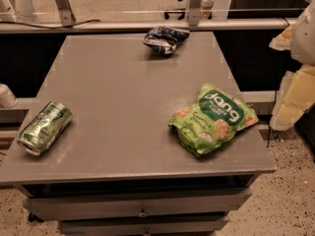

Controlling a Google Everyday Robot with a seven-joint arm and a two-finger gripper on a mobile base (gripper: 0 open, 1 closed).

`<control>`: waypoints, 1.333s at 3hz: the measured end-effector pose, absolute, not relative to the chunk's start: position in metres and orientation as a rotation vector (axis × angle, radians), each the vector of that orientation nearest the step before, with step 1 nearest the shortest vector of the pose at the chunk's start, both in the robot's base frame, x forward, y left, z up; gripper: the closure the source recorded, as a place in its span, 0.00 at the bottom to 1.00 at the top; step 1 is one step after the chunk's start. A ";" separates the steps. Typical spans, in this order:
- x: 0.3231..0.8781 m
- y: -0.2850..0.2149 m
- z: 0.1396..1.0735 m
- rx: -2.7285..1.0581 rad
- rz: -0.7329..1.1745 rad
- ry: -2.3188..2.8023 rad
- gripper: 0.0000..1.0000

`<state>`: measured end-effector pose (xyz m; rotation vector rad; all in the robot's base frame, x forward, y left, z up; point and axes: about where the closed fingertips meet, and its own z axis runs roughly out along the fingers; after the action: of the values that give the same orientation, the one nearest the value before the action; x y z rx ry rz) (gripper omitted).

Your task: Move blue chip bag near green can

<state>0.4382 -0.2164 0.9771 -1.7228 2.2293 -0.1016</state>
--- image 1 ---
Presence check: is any grey side shelf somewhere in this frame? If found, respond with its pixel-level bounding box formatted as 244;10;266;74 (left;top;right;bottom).
0;97;38;124

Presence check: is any grey lower drawer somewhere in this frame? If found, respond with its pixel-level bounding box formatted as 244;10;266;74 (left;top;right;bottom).
59;215;228;236

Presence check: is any grey drawer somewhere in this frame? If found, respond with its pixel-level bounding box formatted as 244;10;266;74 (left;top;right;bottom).
59;215;228;236
24;188;252;220

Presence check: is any black cable on rail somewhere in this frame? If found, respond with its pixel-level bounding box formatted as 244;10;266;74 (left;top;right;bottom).
0;18;101;30

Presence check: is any green soda can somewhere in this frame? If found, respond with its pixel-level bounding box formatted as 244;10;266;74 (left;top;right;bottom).
17;101;72;156

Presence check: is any green dang chip bag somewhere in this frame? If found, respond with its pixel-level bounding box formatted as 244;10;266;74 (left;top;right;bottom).
169;84;259;156

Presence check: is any metal frame rail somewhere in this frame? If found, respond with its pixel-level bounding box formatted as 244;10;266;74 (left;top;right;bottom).
0;18;296;34

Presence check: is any white bottle at left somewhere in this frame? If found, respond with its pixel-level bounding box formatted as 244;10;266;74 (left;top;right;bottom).
0;84;18;108

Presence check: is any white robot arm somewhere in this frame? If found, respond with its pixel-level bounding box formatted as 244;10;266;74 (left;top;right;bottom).
269;2;315;131

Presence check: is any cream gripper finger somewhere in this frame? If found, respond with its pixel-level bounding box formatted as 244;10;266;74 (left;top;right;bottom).
269;25;293;51
270;65;315;131

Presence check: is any blue chip bag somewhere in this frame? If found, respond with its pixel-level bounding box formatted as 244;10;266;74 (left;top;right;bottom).
142;26;190;55

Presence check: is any grey upper drawer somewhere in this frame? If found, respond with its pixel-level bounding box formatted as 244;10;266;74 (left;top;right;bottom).
24;188;252;220

